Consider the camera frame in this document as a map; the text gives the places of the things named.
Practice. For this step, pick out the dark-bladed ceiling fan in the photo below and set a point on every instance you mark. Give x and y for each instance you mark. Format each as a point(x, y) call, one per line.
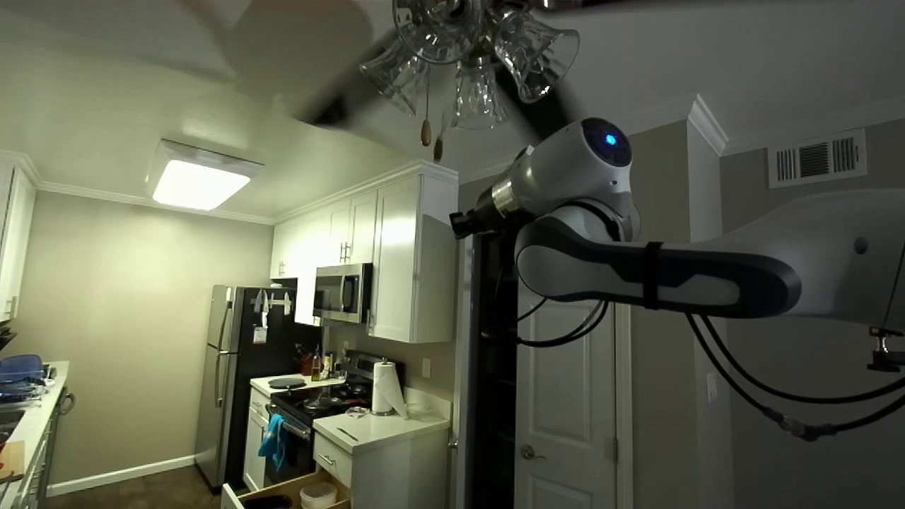
point(441, 14)

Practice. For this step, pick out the open wooden drawer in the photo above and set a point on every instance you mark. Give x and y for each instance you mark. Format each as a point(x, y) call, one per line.
point(272, 496)

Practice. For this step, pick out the white tall upper cabinet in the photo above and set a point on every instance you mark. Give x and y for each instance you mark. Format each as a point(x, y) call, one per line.
point(410, 256)

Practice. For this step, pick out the white sink counter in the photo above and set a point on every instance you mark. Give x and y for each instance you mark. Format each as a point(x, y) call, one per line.
point(31, 414)

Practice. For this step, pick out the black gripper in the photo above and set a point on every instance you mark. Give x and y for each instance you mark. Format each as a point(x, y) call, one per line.
point(484, 219)

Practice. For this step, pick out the stainless steel microwave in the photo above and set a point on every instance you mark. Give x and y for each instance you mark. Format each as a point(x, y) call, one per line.
point(341, 293)

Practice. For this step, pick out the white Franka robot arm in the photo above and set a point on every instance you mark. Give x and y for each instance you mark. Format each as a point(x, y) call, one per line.
point(574, 158)

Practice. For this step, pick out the rectangular ceiling light panel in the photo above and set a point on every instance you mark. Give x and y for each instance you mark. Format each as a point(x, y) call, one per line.
point(198, 179)

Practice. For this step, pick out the white wall light switch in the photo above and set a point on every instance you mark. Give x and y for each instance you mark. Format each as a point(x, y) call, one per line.
point(711, 387)

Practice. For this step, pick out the white upper cabinet row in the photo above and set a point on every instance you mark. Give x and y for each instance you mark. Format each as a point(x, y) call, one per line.
point(327, 229)

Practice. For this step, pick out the white paper towel roll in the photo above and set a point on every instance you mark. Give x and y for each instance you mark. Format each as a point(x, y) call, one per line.
point(386, 387)

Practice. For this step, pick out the white wall air vent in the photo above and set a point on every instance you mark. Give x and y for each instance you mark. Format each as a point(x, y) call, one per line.
point(819, 158)

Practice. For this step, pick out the white panel door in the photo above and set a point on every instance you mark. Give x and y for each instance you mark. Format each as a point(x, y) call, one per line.
point(567, 425)

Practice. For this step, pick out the metal door knob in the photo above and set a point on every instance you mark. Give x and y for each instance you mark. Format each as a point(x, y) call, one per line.
point(530, 454)

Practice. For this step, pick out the blue folded cloth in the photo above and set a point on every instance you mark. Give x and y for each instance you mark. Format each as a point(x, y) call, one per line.
point(17, 375)

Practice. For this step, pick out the black oven range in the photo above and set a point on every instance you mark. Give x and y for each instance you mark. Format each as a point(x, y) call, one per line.
point(314, 414)

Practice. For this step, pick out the white wall outlet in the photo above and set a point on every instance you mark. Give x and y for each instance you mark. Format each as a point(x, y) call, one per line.
point(424, 367)

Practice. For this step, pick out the glass fan light shade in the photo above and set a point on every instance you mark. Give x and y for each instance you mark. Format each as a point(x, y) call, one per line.
point(400, 65)
point(477, 95)
point(417, 14)
point(539, 58)

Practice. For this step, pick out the blue hanging towel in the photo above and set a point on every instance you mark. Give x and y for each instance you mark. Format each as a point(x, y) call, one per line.
point(272, 442)

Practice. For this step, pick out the stainless steel refrigerator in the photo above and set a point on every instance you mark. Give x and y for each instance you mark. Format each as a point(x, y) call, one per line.
point(228, 376)

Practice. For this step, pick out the white end upper cabinet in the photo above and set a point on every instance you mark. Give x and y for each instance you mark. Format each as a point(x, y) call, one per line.
point(16, 242)

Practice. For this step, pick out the black clamp mount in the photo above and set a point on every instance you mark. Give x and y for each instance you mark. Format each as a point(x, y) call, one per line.
point(885, 358)

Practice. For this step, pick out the white wide base cabinet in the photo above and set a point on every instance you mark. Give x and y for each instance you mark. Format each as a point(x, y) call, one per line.
point(386, 461)

